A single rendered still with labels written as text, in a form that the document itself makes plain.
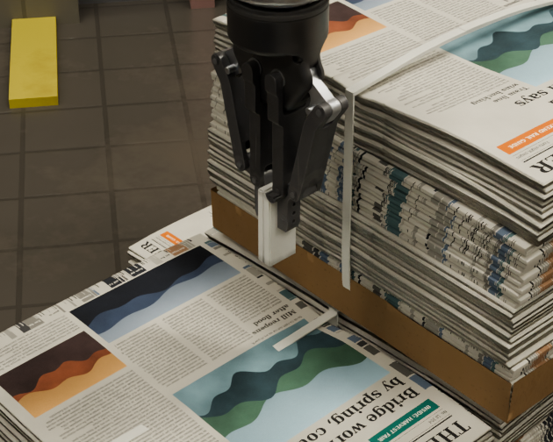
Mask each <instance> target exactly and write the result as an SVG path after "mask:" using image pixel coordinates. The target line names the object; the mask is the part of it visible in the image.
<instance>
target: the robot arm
mask: <svg viewBox="0 0 553 442"><path fill-rule="evenodd" d="M226 22H227V35H228V37H229V39H230V40H231V41H232V43H233V46H231V47H228V48H227V49H224V50H222V51H219V52H217V53H214V54H213V55H212V65H213V66H214V69H215V71H216V73H217V76H218V78H219V81H220V85H221V90H222V95H223V100H224V105H225V110H226V118H227V123H228V128H229V133H230V138H231V142H232V148H233V157H234V161H235V165H236V167H237V168H238V169H239V170H240V171H244V170H246V171H247V172H248V173H249V174H250V180H251V182H252V183H253V185H255V213H256V216H258V260H260V261H261V262H263V263H264V262H265V264H266V265H268V266H269V267H271V266H273V265H275V264H277V263H278V262H280V261H281V260H284V259H286V258H288V257H290V256H292V255H293V254H294V253H296V227H297V226H298V225H299V222H300V200H301V199H303V198H305V197H307V196H309V195H311V194H313V193H315V192H316V191H318V190H320V189H321V185H322V182H323V178H324V174H325V171H326V167H327V161H328V157H329V154H330V151H331V147H332V144H333V140H334V134H335V130H336V126H337V123H338V120H339V119H340V118H341V116H342V115H343V113H344V112H345V111H346V110H347V108H348V99H347V98H346V97H345V96H344V95H338V96H333V94H332V93H331V92H330V90H329V89H328V88H327V86H326V84H325V83H324V82H323V81H324V77H325V71H324V68H323V66H322V63H321V58H320V51H321V49H322V47H323V45H324V43H325V41H326V39H327V35H328V28H329V0H226ZM307 115H308V117H306V116H307ZM249 148H250V152H248V153H247V149H249Z"/></svg>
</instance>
